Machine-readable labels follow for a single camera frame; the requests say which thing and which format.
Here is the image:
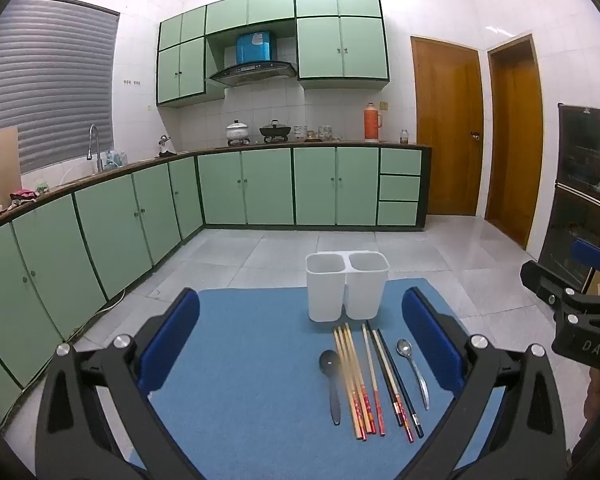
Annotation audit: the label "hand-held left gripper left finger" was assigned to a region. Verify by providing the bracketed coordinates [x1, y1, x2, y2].
[35, 287, 201, 480]

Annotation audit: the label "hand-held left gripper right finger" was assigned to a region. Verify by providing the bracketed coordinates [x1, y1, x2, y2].
[397, 287, 567, 480]

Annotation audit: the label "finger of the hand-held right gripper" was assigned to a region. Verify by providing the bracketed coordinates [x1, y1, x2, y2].
[520, 259, 600, 311]
[571, 238, 600, 277]

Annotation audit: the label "metal spoon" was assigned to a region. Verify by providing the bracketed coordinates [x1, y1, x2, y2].
[396, 338, 431, 411]

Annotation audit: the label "bamboo chopstick red print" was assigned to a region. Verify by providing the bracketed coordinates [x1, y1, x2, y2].
[361, 323, 385, 435]
[333, 328, 362, 441]
[344, 323, 376, 435]
[339, 327, 369, 441]

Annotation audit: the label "brown chopstick red end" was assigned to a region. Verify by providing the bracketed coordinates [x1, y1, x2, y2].
[373, 329, 414, 443]

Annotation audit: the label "black plastic spoon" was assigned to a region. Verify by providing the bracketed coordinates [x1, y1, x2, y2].
[319, 350, 342, 426]

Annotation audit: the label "white two-compartment utensil holder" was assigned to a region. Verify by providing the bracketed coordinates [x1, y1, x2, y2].
[305, 250, 391, 323]

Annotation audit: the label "black glass-door cabinet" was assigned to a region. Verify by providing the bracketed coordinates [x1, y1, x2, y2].
[535, 103, 600, 292]

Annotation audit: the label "blue table mat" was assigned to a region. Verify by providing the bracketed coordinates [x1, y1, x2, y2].
[130, 277, 511, 480]

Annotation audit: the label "plain wooden door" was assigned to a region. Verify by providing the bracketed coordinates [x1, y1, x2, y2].
[485, 33, 545, 251]

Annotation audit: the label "white cooking pot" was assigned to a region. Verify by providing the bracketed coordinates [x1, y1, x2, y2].
[225, 120, 252, 147]

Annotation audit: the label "metal kitchen faucet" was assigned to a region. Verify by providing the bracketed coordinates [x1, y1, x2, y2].
[86, 124, 105, 175]

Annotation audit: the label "red thermos flask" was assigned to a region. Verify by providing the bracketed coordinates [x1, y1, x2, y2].
[363, 102, 384, 142]

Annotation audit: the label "black wok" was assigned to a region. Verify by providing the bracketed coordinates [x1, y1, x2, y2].
[259, 120, 292, 144]

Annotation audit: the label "row of small jars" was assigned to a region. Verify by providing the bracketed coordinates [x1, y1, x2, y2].
[293, 125, 342, 142]

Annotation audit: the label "wooden board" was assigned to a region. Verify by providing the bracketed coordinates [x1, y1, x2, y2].
[0, 126, 22, 219]

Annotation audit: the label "black range hood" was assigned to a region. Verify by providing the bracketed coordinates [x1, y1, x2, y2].
[207, 60, 298, 87]

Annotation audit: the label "grey window blind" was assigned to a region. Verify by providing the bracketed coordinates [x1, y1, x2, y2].
[0, 0, 121, 176]

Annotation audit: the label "blue wrapped hood chimney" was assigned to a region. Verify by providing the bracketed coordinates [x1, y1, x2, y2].
[236, 31, 274, 65]

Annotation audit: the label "wooden door with handle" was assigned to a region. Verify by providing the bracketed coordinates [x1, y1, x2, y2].
[410, 35, 485, 217]

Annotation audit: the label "green wall cabinets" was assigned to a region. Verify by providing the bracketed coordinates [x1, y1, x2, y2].
[156, 0, 391, 108]

